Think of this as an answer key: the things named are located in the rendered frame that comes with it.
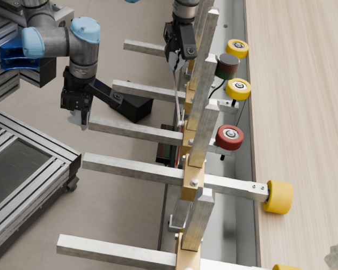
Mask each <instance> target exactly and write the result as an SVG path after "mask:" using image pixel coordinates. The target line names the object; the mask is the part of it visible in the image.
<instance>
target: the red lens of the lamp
mask: <svg viewBox="0 0 338 270"><path fill-rule="evenodd" d="M223 54H228V53H223ZM220 55H221V54H220ZM220 55H219V56H218V59H217V67H218V68H219V69H220V70H222V71H224V72H228V73H233V72H236V71H237V70H238V67H239V63H240V60H239V59H238V60H239V63H238V64H237V65H227V64H224V63H223V62H221V60H220V59H219V57H220Z"/></svg>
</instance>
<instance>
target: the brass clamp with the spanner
mask: <svg viewBox="0 0 338 270"><path fill-rule="evenodd" d="M187 121H188V118H187V119H185V121H184V126H183V129H182V133H183V139H182V143H181V147H180V157H181V158H182V157H183V156H185V154H186V153H187V152H188V151H190V150H191V147H192V146H190V145H188V141H189V139H194V137H195V133H196V131H193V130H187Z"/></svg>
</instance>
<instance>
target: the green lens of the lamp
mask: <svg viewBox="0 0 338 270"><path fill-rule="evenodd" d="M236 73H237V71H236V72H234V73H225V72H223V71H221V70H219V69H218V67H216V70H215V75H216V76H217V77H219V78H221V79H223V80H232V79H234V78H235V76H236Z"/></svg>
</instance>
